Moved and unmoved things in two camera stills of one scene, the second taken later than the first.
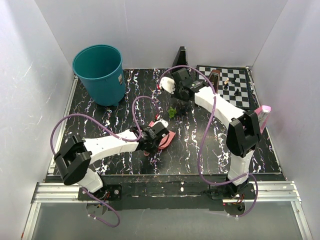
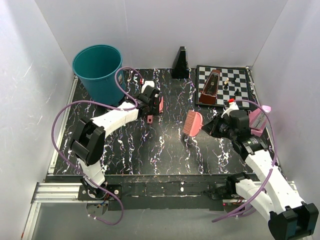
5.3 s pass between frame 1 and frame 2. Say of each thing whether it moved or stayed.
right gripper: moved
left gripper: moved
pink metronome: stayed
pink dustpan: moved
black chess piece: stayed
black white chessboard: stayed
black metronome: stayed
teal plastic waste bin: stayed
